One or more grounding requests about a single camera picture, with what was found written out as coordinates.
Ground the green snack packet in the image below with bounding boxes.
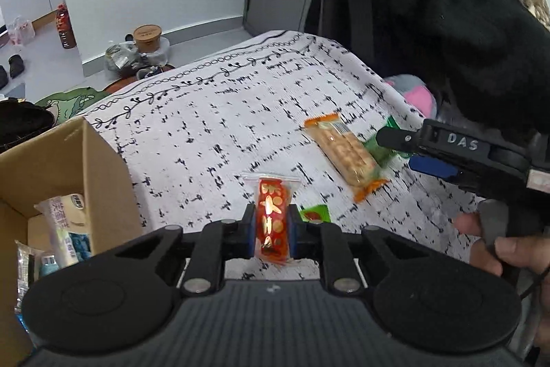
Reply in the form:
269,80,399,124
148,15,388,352
363,134,411,169
300,204,331,224

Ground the orange red snack packet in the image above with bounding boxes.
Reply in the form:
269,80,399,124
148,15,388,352
242,172,301,266

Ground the orange cracker package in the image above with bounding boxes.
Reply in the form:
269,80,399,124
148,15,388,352
303,114,387,203

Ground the long white bread package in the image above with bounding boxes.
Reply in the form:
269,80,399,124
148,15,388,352
34,194,92,268

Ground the person's right hand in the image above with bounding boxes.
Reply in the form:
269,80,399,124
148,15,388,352
470,236,550,354

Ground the pink grey plush toy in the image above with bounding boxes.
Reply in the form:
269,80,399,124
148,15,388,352
384,75,437,118

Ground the white patterned bed blanket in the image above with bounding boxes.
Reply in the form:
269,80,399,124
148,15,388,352
85,31,477,260

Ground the black coat pile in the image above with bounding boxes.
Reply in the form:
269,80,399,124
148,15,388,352
305,0,549,142

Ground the brown cardboard box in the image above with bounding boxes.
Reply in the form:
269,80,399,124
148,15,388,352
1,117,143,366

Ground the jar with wooden lid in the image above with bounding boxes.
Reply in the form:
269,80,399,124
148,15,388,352
125,24,171,66

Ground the grey plastic bag of items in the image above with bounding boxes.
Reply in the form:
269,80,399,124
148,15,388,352
104,42,142,78

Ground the green frog rug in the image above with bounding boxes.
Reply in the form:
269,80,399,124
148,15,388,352
35,87,109,125

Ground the black bag on floor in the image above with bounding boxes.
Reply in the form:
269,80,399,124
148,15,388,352
0,98,55,153

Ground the red oil bottle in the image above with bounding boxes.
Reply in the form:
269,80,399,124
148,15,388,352
56,4,76,49

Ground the black slipper right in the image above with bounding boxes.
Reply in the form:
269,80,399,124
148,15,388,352
8,54,25,79

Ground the black slipper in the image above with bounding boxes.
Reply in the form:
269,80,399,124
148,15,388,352
0,65,9,89
8,54,25,79

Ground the black slipper left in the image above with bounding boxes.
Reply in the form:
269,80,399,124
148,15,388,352
0,65,9,89

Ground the pink white plastic bag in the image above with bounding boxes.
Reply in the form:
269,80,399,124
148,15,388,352
7,16,35,48

